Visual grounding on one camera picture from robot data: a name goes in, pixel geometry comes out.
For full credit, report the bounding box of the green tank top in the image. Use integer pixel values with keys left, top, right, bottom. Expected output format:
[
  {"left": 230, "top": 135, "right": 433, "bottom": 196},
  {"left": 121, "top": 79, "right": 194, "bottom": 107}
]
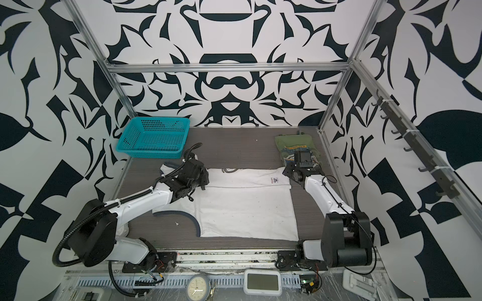
[{"left": 274, "top": 132, "right": 320, "bottom": 166}]

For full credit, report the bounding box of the white grey tank top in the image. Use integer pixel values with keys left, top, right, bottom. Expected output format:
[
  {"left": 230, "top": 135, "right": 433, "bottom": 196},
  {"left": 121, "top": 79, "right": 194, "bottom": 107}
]
[{"left": 152, "top": 168, "right": 299, "bottom": 242}]

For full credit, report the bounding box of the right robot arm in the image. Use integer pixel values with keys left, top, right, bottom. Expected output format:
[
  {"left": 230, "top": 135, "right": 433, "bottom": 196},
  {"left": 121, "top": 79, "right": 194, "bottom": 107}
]
[{"left": 282, "top": 150, "right": 374, "bottom": 268}]

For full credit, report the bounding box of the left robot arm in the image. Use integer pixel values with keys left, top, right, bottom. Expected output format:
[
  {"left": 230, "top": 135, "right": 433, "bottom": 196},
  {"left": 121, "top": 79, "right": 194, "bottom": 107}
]
[{"left": 52, "top": 158, "right": 209, "bottom": 270}]

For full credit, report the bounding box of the teal plastic basket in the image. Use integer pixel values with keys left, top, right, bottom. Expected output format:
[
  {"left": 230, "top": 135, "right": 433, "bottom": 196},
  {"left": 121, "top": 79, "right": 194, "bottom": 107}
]
[{"left": 116, "top": 117, "right": 190, "bottom": 159}]

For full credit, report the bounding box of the round analog clock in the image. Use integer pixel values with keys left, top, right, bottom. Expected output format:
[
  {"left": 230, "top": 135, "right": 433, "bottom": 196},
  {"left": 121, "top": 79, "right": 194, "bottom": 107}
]
[{"left": 186, "top": 274, "right": 211, "bottom": 301}]

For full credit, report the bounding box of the white digital timer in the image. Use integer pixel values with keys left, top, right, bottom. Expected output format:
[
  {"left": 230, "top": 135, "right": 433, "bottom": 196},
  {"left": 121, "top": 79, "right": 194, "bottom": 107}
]
[{"left": 243, "top": 269, "right": 282, "bottom": 297}]

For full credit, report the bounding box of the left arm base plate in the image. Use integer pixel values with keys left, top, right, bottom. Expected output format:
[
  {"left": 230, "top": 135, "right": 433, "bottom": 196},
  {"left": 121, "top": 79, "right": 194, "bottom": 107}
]
[{"left": 122, "top": 252, "right": 178, "bottom": 273}]

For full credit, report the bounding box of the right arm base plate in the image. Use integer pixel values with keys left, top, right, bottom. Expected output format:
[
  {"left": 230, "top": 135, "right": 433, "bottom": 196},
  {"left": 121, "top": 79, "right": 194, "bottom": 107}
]
[{"left": 275, "top": 250, "right": 327, "bottom": 272}]

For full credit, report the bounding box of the white plastic bracket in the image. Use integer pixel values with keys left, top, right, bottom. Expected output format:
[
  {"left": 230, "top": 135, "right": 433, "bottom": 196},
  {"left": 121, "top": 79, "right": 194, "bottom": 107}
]
[{"left": 342, "top": 270, "right": 377, "bottom": 301}]

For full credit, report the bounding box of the black corrugated cable hose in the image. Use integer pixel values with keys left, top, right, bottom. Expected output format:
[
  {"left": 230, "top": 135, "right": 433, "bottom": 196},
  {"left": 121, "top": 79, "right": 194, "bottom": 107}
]
[{"left": 51, "top": 142, "right": 203, "bottom": 298}]

